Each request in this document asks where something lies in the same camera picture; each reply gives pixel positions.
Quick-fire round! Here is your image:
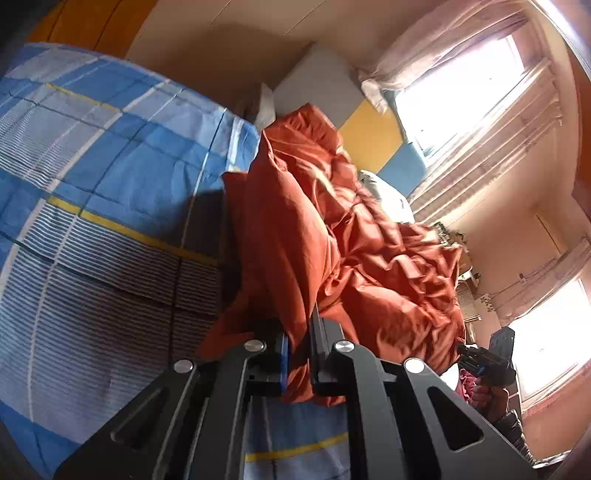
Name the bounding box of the orange down puffer jacket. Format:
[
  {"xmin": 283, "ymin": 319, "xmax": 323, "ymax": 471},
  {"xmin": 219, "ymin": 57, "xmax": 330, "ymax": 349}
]
[{"xmin": 198, "ymin": 104, "xmax": 465, "ymax": 402}]

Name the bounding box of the person's right hand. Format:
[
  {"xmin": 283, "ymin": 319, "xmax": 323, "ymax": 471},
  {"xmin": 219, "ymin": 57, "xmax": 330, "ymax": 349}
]
[{"xmin": 469, "ymin": 381, "xmax": 509, "ymax": 423}]

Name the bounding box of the pink cloth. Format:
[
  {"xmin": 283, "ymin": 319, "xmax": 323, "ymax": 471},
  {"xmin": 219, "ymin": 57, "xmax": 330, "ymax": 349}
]
[{"xmin": 456, "ymin": 369, "xmax": 478, "ymax": 403}]

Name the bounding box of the white printed pillow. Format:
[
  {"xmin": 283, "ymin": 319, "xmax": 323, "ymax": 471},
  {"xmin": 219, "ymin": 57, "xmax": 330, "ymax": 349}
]
[{"xmin": 359, "ymin": 170, "xmax": 415, "ymax": 223}]

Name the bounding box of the blue plaid bed sheet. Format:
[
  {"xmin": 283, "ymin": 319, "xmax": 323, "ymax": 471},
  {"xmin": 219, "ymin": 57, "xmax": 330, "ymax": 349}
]
[{"xmin": 0, "ymin": 42, "xmax": 352, "ymax": 480}]

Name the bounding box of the pink striped curtain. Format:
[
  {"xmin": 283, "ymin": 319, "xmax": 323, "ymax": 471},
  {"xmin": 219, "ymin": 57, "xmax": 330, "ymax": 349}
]
[{"xmin": 358, "ymin": 1, "xmax": 563, "ymax": 224}]

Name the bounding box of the grey yellow blue headboard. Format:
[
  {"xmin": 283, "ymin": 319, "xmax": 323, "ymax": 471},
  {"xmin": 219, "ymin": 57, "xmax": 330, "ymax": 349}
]
[{"xmin": 273, "ymin": 43, "xmax": 427, "ymax": 196}]

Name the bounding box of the orange wooden wardrobe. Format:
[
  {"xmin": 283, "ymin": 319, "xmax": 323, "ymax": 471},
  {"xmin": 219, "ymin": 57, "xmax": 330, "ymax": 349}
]
[{"xmin": 27, "ymin": 0, "xmax": 157, "ymax": 58}]

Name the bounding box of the grey bed side rail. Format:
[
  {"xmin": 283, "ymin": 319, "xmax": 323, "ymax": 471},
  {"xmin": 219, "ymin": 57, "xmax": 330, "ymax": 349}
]
[{"xmin": 233, "ymin": 83, "xmax": 276, "ymax": 132}]

